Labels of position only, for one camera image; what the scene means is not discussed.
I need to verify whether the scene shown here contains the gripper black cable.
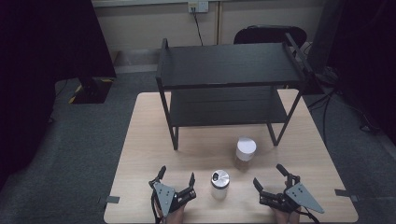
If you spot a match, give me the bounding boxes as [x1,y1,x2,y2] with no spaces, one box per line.
[150,189,164,224]
[293,207,321,224]

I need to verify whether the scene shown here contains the white-lidded glass jar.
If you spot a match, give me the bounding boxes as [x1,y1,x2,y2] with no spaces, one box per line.
[234,136,258,171]

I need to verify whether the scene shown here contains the person's right hand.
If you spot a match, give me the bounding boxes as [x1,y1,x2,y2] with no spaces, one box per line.
[270,206,303,224]

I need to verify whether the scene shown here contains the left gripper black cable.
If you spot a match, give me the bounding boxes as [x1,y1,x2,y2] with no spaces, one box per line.
[150,189,164,224]

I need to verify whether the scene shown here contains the black curtain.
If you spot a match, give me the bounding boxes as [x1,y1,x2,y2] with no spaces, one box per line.
[0,0,118,191]
[306,0,396,146]

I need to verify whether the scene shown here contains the person's left hand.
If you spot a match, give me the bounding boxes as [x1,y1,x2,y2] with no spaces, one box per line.
[154,203,189,224]

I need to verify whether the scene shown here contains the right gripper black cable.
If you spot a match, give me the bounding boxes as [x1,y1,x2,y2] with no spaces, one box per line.
[293,207,321,224]

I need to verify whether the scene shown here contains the black socket cable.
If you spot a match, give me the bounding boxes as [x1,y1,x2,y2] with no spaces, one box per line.
[191,7,205,47]

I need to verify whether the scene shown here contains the black folding chair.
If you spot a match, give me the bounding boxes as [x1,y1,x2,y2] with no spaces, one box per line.
[233,24,308,49]

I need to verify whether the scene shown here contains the black stand base yellow tape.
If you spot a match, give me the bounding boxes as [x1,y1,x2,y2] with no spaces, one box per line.
[67,77,114,105]

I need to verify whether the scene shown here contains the black two-tier shelf rack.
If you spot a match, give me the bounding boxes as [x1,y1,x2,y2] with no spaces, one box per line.
[155,32,316,151]

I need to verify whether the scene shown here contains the silver-lidded glass jar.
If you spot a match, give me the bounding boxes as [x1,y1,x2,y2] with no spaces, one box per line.
[210,169,231,201]

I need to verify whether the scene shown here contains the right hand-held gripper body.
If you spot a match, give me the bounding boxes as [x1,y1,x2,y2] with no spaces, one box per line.
[259,174,325,215]

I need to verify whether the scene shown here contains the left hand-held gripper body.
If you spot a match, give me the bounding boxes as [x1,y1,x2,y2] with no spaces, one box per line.
[150,181,198,218]

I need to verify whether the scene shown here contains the white wall socket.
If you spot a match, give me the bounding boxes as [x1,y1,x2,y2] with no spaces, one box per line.
[187,1,210,14]

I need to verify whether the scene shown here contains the black floor cables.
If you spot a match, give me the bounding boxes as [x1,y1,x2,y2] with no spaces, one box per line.
[306,66,382,146]

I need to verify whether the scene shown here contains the grey tape strip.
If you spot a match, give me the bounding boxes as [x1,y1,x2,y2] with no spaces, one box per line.
[333,188,360,203]
[98,195,121,205]

